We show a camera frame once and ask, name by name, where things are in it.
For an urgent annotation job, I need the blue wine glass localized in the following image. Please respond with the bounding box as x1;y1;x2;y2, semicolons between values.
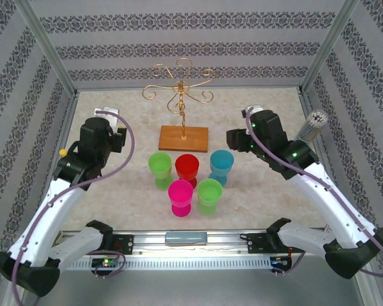
208;149;236;188

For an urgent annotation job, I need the green wine glass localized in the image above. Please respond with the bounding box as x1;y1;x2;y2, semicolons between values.
147;152;173;191
196;178;224;217

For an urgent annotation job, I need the red wine glass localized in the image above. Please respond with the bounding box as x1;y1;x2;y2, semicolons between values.
174;154;200;189

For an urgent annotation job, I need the pink wine glass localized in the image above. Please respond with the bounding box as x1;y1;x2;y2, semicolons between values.
167;179;194;218

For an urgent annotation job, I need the clear tub of pencils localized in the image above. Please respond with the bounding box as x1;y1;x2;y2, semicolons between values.
295;110;328;144

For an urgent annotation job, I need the grey-blue block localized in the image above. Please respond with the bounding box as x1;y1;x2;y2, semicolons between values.
165;231;208;247

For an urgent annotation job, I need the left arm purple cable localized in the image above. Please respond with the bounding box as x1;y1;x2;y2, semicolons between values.
11;110;137;306

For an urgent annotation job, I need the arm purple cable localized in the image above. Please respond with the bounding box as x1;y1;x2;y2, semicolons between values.
11;110;137;306
245;107;383;280

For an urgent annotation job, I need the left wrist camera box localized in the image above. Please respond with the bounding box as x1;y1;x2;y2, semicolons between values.
94;106;121;124

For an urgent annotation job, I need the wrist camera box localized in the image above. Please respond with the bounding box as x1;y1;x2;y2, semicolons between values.
94;106;121;124
241;105;263;116

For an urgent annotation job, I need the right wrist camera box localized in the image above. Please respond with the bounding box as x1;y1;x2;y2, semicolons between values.
241;105;263;116

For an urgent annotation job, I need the aluminium side rail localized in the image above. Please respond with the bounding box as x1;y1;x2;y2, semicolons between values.
298;89;352;232
59;90;80;150

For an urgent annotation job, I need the gold wire wine glass rack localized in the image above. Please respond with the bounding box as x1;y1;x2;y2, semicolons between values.
142;58;220;153

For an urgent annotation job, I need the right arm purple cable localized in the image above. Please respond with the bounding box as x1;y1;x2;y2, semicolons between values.
245;107;383;280

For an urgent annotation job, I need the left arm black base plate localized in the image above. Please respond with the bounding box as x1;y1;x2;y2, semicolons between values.
110;234;135;256

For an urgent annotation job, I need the aluminium frame post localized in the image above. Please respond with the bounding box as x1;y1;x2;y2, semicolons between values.
12;0;80;96
301;0;362;94

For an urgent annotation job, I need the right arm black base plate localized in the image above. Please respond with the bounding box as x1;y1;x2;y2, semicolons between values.
247;231;306;255

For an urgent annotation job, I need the aluminium mounting rail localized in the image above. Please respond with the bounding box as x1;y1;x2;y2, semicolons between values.
56;229;333;259

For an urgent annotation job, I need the slotted grey cable duct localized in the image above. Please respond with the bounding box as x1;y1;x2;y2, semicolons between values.
65;256;272;272

